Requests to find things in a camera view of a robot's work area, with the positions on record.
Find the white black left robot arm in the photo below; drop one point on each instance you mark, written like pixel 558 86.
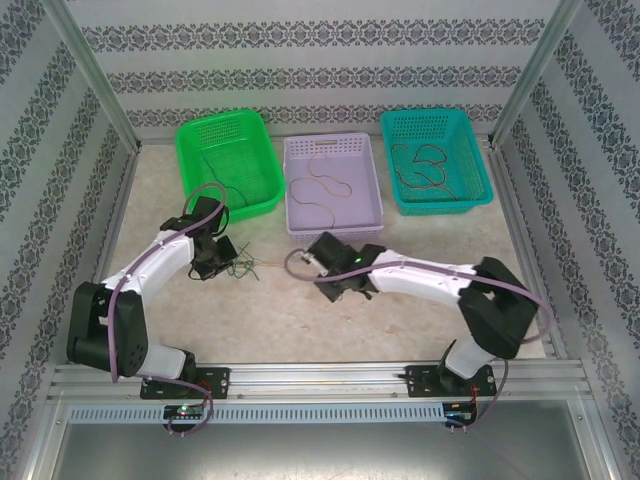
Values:
pixel 150 265

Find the aluminium frame post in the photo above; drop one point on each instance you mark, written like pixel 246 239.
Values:
pixel 535 75
pixel 97 75

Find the grey metal panel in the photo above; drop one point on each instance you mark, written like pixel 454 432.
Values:
pixel 320 450

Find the lavender plastic basket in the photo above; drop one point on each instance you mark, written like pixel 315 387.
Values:
pixel 355 215

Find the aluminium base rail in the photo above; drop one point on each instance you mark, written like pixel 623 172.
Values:
pixel 315 375

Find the aluminium side rail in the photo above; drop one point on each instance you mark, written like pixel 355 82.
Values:
pixel 510 190
pixel 114 225

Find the green plastic basket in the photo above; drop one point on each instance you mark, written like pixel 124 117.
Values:
pixel 250 150

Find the teal plastic basket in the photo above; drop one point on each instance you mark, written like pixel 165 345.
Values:
pixel 465 140

